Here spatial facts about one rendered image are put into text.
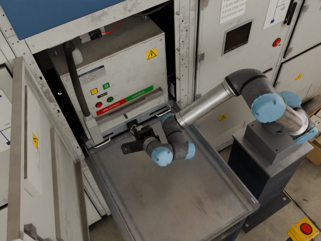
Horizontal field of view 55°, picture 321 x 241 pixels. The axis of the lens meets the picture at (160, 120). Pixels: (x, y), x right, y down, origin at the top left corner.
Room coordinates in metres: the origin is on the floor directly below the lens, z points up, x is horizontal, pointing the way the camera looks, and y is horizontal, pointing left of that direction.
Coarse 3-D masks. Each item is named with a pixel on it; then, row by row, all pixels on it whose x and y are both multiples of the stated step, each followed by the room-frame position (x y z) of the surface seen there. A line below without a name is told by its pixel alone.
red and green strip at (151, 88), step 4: (148, 88) 1.07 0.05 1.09; (152, 88) 1.08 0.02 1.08; (140, 92) 1.05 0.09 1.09; (144, 92) 1.06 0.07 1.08; (128, 96) 1.02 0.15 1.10; (132, 96) 1.03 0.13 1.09; (136, 96) 1.04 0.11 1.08; (120, 100) 1.00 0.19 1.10; (124, 100) 1.01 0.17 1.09; (128, 100) 1.02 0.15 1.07; (112, 104) 0.98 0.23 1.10; (116, 104) 0.99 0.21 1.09; (120, 104) 1.00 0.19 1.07; (104, 108) 0.96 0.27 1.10; (108, 108) 0.97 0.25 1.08; (112, 108) 0.98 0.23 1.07; (96, 112) 0.94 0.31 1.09; (100, 112) 0.95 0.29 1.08; (104, 112) 0.96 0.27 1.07
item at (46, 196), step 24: (24, 72) 0.76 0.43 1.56; (24, 96) 0.66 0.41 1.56; (24, 120) 0.58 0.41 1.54; (48, 120) 0.80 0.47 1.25; (24, 144) 0.49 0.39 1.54; (48, 144) 0.67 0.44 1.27; (24, 168) 0.41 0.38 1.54; (48, 168) 0.55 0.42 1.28; (72, 168) 0.74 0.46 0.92; (24, 192) 0.37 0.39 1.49; (48, 192) 0.45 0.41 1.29; (72, 192) 0.59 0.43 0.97; (24, 216) 0.30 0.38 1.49; (48, 216) 0.37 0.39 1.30; (72, 216) 0.47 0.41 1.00; (24, 240) 0.22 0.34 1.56; (48, 240) 0.27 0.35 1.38; (72, 240) 0.36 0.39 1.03
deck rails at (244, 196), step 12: (180, 108) 1.06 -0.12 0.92; (192, 132) 0.93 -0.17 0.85; (204, 144) 0.84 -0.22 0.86; (96, 156) 0.84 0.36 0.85; (216, 156) 0.75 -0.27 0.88; (96, 168) 0.73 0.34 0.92; (216, 168) 0.70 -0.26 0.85; (228, 168) 0.67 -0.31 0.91; (108, 180) 0.69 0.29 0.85; (228, 180) 0.63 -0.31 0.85; (108, 192) 0.60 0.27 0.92; (240, 192) 0.56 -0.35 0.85; (120, 204) 0.56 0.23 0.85; (252, 204) 0.50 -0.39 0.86; (120, 216) 0.50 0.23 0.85; (132, 228) 0.44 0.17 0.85; (132, 240) 0.39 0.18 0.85
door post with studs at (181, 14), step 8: (176, 0) 1.10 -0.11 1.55; (184, 0) 1.11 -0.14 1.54; (176, 8) 1.10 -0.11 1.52; (184, 8) 1.11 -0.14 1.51; (176, 16) 1.10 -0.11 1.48; (184, 16) 1.11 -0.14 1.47; (176, 24) 1.10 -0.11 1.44; (184, 24) 1.11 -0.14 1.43; (176, 32) 1.10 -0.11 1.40; (184, 32) 1.11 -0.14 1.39; (176, 40) 1.10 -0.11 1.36; (184, 40) 1.11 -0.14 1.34; (176, 48) 1.10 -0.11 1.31; (184, 48) 1.11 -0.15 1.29; (176, 56) 1.10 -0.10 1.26; (184, 56) 1.11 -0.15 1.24; (176, 64) 1.10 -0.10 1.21; (184, 64) 1.11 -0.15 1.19; (176, 72) 1.10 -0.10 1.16; (184, 72) 1.11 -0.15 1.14; (176, 80) 1.10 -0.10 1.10; (184, 80) 1.11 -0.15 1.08; (176, 88) 1.10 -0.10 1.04; (184, 88) 1.11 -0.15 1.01; (176, 96) 1.10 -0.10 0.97; (184, 96) 1.11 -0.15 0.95; (184, 104) 1.11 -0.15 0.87
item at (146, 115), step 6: (168, 96) 1.14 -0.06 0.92; (156, 108) 1.07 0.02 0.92; (162, 108) 1.09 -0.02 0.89; (144, 114) 1.04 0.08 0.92; (150, 114) 1.05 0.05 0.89; (126, 120) 1.00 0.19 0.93; (138, 120) 1.02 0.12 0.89; (120, 126) 0.97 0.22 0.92; (126, 126) 0.98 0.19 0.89; (102, 132) 0.94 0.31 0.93; (108, 132) 0.94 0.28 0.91; (114, 132) 0.95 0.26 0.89; (84, 138) 0.91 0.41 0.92; (90, 138) 0.91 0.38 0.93; (90, 144) 0.89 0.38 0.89
